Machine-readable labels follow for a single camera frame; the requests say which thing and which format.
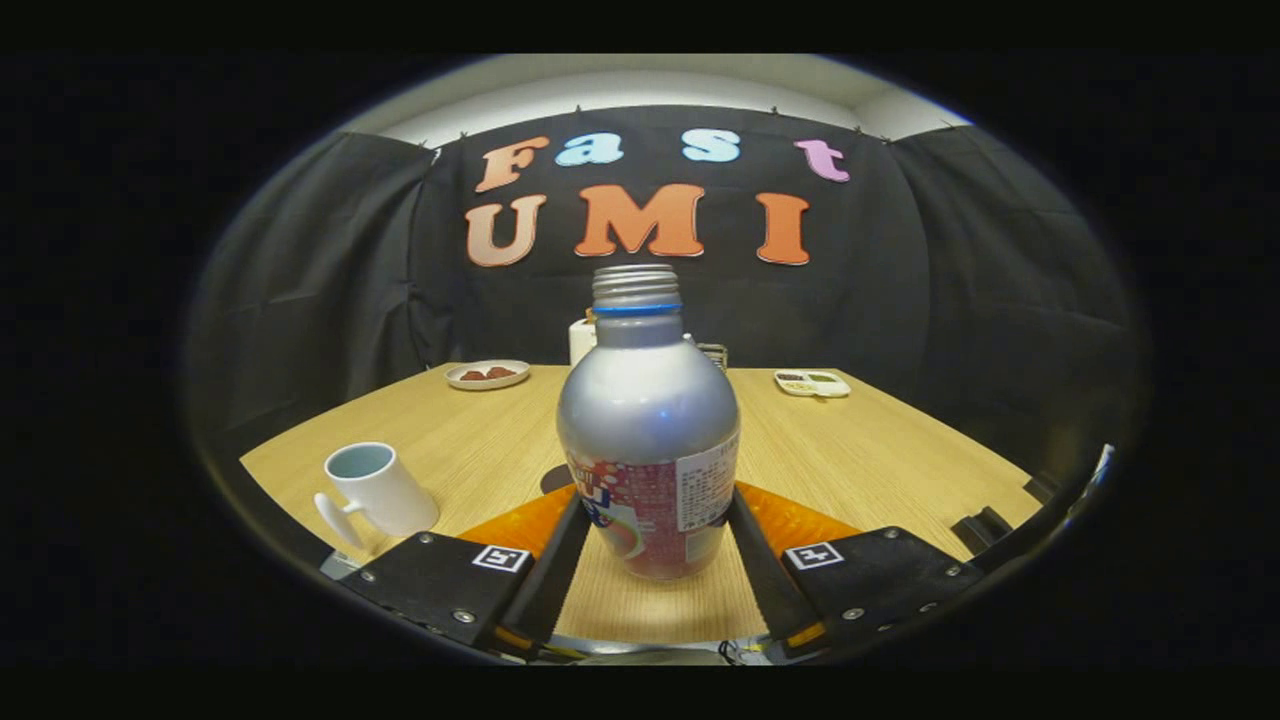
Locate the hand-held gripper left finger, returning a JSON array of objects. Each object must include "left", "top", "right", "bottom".
[{"left": 340, "top": 484, "right": 593, "bottom": 661}]

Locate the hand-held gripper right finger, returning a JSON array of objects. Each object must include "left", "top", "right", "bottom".
[{"left": 725, "top": 480, "right": 986, "bottom": 661}]

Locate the silver bottle with red label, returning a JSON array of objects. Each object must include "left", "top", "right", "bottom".
[{"left": 556, "top": 264, "right": 742, "bottom": 581}]

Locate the white cup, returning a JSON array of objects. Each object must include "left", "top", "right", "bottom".
[{"left": 314, "top": 442, "right": 441, "bottom": 551}]

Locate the wooden table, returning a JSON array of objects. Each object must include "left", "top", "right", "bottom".
[{"left": 240, "top": 363, "right": 1043, "bottom": 646}]

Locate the white divided tray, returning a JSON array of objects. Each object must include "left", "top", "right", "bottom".
[{"left": 773, "top": 369, "right": 852, "bottom": 399}]

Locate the small white plate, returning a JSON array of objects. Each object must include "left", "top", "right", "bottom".
[{"left": 445, "top": 359, "right": 532, "bottom": 391}]

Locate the white toaster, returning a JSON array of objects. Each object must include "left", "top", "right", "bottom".
[{"left": 568, "top": 315, "right": 696, "bottom": 367}]

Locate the black backdrop cloth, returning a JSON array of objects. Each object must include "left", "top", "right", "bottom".
[{"left": 190, "top": 105, "right": 1141, "bottom": 471}]

